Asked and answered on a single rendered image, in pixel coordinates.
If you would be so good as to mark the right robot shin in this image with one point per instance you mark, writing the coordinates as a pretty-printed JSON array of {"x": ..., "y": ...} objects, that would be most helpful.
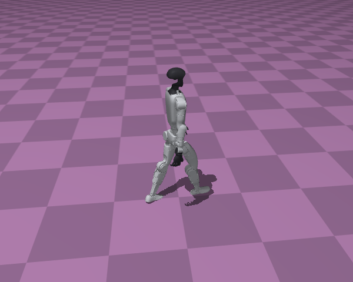
[{"x": 194, "y": 178}]

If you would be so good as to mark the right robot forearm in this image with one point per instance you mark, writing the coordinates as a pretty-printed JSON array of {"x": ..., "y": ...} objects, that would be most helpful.
[{"x": 180, "y": 138}]

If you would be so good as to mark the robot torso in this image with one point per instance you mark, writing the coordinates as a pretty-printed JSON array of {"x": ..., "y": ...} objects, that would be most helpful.
[{"x": 171, "y": 115}]

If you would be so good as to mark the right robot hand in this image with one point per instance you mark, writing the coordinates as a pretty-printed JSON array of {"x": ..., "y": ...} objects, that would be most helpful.
[{"x": 177, "y": 159}]

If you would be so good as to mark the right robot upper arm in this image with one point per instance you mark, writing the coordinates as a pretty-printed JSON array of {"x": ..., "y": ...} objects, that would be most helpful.
[{"x": 180, "y": 106}]

